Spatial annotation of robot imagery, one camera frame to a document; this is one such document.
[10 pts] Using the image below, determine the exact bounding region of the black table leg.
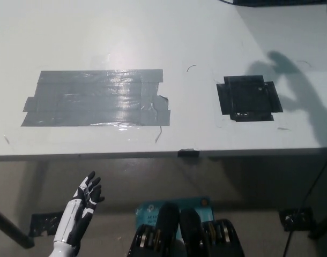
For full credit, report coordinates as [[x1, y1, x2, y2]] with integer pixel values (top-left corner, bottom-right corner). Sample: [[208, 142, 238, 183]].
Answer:
[[0, 205, 36, 249]]

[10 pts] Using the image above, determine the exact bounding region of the black tape square patch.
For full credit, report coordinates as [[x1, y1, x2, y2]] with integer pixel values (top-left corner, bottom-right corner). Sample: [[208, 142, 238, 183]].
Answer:
[[215, 75, 284, 123]]

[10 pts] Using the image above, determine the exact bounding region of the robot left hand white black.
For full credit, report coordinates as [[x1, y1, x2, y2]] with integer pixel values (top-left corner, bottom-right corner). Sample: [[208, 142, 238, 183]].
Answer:
[[53, 170, 106, 246]]

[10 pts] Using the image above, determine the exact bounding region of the grey duct tape patch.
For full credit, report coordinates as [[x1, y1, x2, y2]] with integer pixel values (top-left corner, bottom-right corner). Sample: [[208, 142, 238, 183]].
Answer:
[[20, 69, 172, 128]]

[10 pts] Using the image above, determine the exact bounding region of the black device on table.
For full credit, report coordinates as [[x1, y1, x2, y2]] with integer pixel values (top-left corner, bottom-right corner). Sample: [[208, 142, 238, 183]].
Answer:
[[232, 0, 327, 6]]

